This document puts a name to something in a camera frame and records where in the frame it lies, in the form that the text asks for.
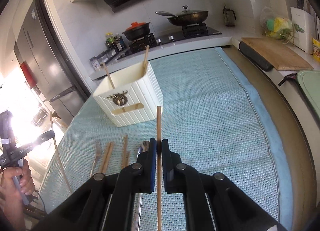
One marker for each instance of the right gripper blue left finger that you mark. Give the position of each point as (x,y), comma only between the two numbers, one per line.
(137,178)

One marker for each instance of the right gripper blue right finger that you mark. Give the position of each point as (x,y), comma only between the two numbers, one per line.
(180,178)

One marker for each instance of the silver spoon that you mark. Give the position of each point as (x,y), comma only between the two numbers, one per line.
(143,147)

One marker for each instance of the silver fork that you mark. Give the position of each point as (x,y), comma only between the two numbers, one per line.
(97,156)

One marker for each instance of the person's left hand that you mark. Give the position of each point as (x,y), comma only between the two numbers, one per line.
(16,181)

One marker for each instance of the cream utensil holder box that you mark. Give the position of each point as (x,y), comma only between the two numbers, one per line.
(130,96)

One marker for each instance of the red hanging cloth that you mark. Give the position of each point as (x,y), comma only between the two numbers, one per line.
(28,75)

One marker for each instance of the grey steel refrigerator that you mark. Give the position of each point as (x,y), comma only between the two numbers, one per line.
(51,79)

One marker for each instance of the spice jar rack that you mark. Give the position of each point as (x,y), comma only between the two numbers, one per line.
(103,57)

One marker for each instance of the sauce bottles group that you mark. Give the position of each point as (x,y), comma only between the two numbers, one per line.
(114,42)

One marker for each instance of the black gas stove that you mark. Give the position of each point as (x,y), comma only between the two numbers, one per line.
(186,32)

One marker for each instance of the black pot with red lid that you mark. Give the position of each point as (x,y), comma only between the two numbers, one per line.
(137,31)

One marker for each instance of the wooden cutting board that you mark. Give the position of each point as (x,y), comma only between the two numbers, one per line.
(277,54)

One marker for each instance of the dark wok with glass lid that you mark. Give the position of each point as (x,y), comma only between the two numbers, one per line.
(186,17)

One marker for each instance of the green cutting board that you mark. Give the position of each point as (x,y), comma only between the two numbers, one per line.
(309,82)

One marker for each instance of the glass french press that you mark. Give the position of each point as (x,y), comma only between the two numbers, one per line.
(229,17)

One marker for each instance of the bag of colourful sponges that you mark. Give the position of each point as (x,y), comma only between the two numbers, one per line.
(276,26)

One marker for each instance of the yellow snack packet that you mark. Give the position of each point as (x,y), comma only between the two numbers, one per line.
(316,49)

